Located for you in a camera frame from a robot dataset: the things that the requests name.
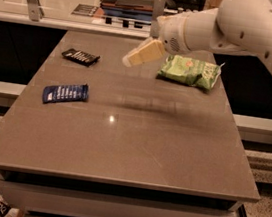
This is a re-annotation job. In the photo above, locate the green chip bag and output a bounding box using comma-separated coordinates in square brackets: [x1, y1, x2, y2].
[158, 55, 222, 91]

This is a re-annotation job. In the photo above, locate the black rxbar chocolate bar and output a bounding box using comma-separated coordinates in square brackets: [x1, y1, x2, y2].
[62, 48, 100, 66]

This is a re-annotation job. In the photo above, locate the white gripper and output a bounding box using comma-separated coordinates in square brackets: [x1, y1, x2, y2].
[122, 14, 190, 67]

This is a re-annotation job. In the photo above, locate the middle metal glass bracket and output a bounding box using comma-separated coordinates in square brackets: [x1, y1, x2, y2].
[149, 0, 166, 38]

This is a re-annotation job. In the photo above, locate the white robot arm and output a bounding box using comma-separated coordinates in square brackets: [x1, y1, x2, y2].
[122, 0, 272, 75]

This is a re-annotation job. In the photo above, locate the blue rxbar snack bar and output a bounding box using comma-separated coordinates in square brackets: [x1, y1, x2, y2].
[42, 84, 89, 104]

